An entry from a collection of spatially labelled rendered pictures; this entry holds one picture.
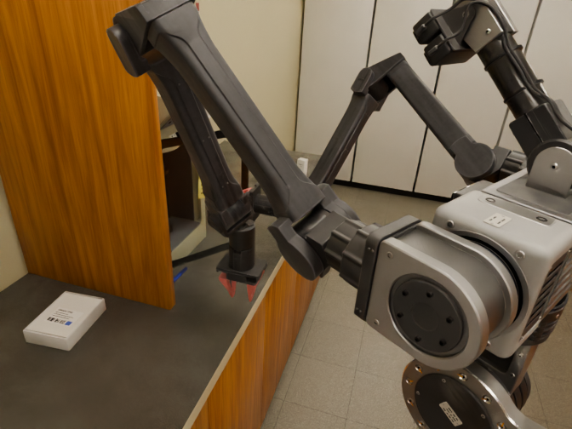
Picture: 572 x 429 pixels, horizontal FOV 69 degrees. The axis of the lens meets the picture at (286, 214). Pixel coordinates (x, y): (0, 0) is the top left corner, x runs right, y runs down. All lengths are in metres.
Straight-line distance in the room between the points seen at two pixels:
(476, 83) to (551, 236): 3.56
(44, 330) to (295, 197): 0.82
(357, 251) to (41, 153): 0.92
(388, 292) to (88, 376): 0.80
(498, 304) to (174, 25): 0.48
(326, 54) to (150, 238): 3.20
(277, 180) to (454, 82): 3.54
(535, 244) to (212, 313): 0.90
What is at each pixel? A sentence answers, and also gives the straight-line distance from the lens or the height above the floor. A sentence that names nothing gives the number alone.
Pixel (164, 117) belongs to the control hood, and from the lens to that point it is 1.06.
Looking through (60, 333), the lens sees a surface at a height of 0.98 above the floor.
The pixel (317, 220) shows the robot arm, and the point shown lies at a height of 1.47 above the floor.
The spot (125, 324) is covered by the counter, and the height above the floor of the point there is 0.94.
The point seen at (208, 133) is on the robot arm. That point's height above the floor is 1.52.
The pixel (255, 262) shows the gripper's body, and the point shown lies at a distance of 0.96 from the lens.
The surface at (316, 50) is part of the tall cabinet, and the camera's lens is 4.10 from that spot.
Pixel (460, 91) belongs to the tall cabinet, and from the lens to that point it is 4.05.
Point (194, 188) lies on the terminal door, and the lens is 1.22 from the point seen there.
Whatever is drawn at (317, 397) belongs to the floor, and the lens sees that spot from 2.24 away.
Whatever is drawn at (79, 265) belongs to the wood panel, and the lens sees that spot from 1.34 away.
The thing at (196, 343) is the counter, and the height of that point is 0.94.
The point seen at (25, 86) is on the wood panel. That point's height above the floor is 1.51.
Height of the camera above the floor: 1.74
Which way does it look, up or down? 28 degrees down
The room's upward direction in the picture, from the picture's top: 3 degrees clockwise
